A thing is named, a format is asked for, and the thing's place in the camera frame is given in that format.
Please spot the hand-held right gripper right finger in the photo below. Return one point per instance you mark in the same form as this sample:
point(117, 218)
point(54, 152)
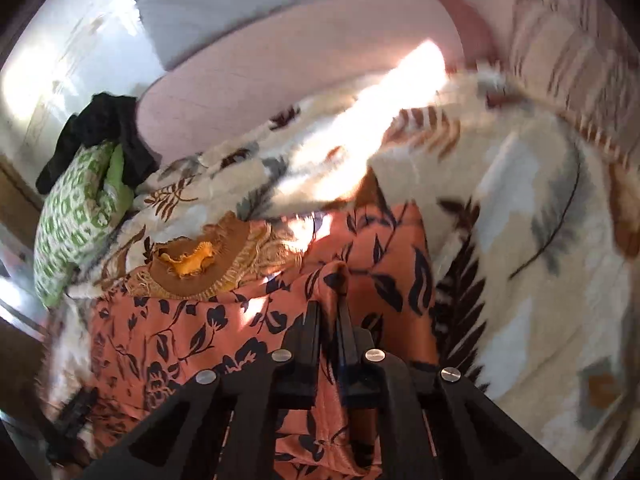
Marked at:
point(345, 332)

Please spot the grey pillow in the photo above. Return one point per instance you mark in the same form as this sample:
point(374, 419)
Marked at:
point(210, 0)

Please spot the green white patterned pillow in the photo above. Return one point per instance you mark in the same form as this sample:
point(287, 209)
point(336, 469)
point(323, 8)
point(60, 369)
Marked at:
point(75, 220)

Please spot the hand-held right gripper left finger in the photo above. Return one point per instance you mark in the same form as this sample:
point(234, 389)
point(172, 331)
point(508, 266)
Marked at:
point(312, 330)

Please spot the beige leaf-print fleece blanket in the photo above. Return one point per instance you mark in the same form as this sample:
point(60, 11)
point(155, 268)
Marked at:
point(540, 240)

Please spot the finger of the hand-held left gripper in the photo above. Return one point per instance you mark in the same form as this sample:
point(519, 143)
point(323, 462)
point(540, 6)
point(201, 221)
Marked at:
point(72, 422)

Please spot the beige brown striped cloth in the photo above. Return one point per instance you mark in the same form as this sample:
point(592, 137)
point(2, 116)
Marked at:
point(575, 35)

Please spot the orange black floral cloth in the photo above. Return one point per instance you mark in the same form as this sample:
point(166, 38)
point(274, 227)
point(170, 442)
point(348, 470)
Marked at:
point(240, 320)

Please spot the brown yellow embroidered garment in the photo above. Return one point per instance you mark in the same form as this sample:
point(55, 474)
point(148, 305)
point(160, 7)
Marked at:
point(210, 260)

